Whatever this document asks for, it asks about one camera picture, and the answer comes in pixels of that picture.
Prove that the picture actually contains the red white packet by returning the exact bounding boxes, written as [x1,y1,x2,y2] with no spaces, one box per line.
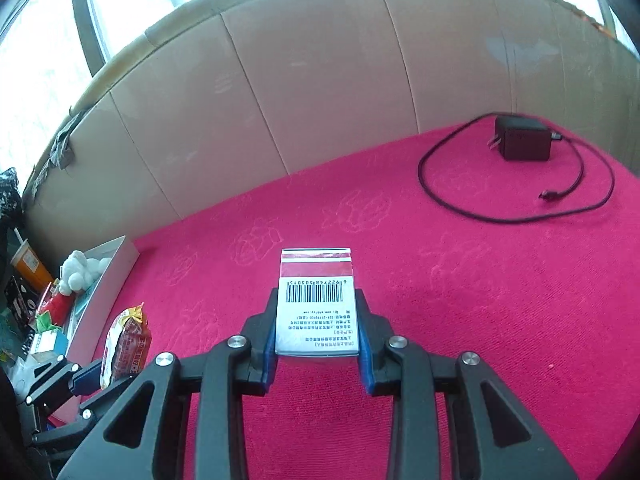
[99,304,152,390]

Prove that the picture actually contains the white plush bunny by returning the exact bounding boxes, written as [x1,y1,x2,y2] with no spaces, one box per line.
[56,250,112,296]

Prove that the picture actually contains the white red medicine box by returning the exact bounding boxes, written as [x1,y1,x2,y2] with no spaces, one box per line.
[276,248,359,358]

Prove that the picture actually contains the white cardboard tray box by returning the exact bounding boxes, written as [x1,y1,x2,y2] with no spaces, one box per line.
[64,235,139,366]

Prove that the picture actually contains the black smartphone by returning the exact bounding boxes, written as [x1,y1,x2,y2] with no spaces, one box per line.
[3,274,40,327]

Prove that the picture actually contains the orange drink cup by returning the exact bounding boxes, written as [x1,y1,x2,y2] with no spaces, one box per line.
[10,228,53,292]

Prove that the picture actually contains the black plastic bag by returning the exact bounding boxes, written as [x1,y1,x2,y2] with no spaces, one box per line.
[0,167,24,229]

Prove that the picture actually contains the grey cloth on ledge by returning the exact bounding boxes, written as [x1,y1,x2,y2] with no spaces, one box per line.
[23,108,88,207]

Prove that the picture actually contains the black power adapter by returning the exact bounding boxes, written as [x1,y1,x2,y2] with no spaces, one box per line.
[489,115,554,162]

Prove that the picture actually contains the black charger cable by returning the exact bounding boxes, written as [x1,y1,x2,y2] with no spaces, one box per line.
[416,112,618,224]

